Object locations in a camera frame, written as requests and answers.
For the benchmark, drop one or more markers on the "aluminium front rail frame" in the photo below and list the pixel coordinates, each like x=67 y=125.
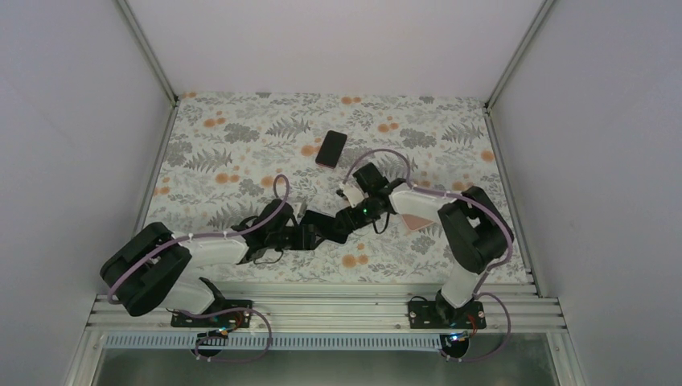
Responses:
x=361 y=308

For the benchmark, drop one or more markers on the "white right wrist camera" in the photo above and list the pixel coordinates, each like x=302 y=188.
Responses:
x=352 y=194

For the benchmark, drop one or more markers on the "pink phone case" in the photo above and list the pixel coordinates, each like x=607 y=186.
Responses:
x=414 y=223

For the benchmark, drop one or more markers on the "black phone pink edge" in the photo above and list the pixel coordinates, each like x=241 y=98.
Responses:
x=331 y=149

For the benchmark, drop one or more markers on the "grey slotted cable duct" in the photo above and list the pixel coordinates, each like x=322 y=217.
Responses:
x=279 y=341

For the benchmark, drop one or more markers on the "floral patterned table mat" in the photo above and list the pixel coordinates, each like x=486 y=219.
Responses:
x=226 y=149

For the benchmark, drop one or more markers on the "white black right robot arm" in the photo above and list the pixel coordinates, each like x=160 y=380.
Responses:
x=477 y=235

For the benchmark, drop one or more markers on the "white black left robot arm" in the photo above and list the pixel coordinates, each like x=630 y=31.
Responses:
x=159 y=268

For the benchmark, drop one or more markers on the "black phone teal edge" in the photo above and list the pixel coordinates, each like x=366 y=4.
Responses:
x=325 y=226

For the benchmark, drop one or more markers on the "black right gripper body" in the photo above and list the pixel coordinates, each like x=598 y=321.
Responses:
x=366 y=216

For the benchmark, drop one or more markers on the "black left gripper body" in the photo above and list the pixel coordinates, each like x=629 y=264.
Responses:
x=275 y=240

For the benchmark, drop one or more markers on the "aluminium corner post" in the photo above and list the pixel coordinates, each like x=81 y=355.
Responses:
x=148 y=53
x=533 y=29

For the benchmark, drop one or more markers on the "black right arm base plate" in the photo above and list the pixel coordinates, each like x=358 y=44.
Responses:
x=431 y=315

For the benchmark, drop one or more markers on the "left aluminium corner post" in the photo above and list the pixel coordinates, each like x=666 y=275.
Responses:
x=148 y=53

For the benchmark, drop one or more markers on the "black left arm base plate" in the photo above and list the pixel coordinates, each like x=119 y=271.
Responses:
x=228 y=321

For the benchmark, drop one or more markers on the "right aluminium corner post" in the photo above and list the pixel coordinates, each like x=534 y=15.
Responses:
x=533 y=29

